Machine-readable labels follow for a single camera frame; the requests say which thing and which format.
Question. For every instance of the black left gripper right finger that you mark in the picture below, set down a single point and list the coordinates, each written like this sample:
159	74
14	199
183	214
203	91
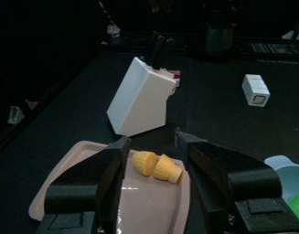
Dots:
232	179

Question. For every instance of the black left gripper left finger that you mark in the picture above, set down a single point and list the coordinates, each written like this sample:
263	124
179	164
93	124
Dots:
88	182

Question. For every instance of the yellow toy corn bottom piece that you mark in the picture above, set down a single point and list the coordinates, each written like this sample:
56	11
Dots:
144	162

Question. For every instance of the yellow toy corn tip piece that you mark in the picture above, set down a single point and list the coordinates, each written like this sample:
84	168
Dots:
167	169

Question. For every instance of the light blue plastic bowl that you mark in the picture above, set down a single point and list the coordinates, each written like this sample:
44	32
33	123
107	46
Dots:
291	179

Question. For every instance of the pink plastic tray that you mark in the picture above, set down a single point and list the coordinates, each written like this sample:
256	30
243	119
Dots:
151	201

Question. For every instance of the green toy item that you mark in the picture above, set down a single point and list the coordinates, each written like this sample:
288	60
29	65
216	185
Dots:
298	207

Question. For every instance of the small white toy box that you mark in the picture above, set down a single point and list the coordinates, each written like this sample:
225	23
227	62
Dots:
255	90

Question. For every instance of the white knife block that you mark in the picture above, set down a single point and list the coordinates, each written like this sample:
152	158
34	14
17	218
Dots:
139	97

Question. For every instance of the white frame bracket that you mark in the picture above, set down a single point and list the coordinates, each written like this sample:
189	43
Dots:
14	114
30	104
112	30

